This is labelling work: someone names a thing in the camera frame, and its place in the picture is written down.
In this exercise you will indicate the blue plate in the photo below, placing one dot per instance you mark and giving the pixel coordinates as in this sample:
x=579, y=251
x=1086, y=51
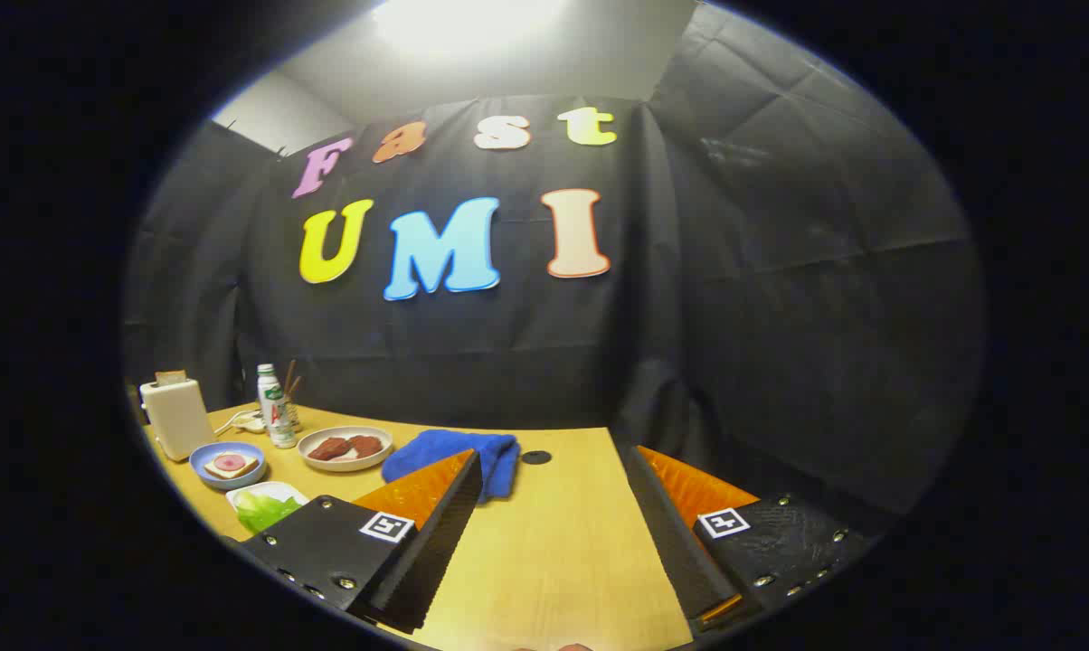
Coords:
x=203, y=474

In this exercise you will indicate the white toaster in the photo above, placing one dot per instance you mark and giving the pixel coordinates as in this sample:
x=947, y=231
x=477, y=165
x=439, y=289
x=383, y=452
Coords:
x=178, y=420

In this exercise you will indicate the white drink bottle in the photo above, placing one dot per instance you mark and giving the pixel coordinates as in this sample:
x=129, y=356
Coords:
x=275, y=407

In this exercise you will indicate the white condiment dish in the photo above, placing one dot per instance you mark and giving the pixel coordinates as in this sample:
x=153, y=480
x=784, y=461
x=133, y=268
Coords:
x=250, y=422

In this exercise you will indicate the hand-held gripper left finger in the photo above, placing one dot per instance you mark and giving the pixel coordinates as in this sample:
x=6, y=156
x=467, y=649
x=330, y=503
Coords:
x=436, y=542

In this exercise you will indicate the round pink ham slice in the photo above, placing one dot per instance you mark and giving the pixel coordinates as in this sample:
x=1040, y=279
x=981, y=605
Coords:
x=230, y=462

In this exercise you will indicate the metal mesh chopstick holder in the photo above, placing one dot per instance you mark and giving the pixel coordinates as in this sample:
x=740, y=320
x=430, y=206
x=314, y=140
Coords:
x=292, y=414

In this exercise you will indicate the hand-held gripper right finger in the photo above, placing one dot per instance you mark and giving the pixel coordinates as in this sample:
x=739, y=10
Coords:
x=676, y=542

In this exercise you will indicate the blue towel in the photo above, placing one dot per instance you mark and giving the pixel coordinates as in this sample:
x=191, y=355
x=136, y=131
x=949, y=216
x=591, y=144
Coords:
x=445, y=448

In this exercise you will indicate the brown meat piece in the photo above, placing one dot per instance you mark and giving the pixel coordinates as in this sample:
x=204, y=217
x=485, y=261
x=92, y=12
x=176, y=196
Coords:
x=366, y=445
x=329, y=448

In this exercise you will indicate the white bread slice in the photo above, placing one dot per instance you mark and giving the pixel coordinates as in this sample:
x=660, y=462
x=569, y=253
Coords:
x=248, y=468

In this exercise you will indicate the green lettuce leaf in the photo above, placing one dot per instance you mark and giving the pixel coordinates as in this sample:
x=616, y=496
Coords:
x=264, y=511

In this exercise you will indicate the beige plate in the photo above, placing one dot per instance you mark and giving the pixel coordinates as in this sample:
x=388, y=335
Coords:
x=364, y=462

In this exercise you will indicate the brown toast slice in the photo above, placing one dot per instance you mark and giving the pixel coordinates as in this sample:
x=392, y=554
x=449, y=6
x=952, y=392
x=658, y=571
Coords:
x=171, y=377

